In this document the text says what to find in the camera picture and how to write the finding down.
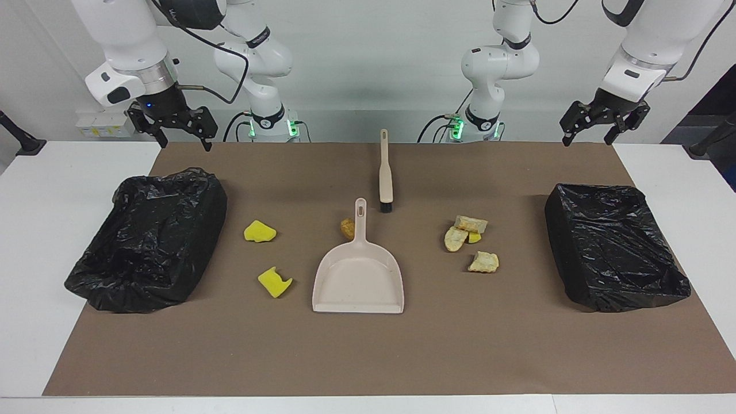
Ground orange striped bread slice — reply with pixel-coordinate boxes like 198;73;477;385
444;226;469;252

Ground beige plastic dustpan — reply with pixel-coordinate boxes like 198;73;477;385
312;198;405;315

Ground rounded yellow sponge piece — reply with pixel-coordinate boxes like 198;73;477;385
244;220;277;243

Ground notched yellow sponge piece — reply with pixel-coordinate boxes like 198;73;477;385
258;266;293;298

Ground brown paper table mat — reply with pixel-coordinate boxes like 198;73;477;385
43;142;736;396

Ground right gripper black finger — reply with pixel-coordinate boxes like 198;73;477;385
172;106;218;152
128;103;168;149

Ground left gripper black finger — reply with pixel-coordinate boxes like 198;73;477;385
560;102;601;147
604;102;651;145

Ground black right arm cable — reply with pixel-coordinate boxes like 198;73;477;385
151;0;250;105

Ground beige brush with black bristles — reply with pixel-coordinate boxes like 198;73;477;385
378;129;394;213

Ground boxy black bag bin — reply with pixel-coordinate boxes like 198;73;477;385
545;183;692;313

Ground small pale bread chunk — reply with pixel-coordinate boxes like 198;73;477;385
467;251;500;273

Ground black clamp stand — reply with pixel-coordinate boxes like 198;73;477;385
0;109;47;156
689;112;736;157

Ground dark background partition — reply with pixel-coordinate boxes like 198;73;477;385
661;64;736;191

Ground ribbed rectangular bread piece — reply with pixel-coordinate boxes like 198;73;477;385
455;215;488;234

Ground white wall socket boxes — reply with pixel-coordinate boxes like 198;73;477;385
75;111;139;139

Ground crumpled black bag bin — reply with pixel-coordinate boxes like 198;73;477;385
64;167;228;314

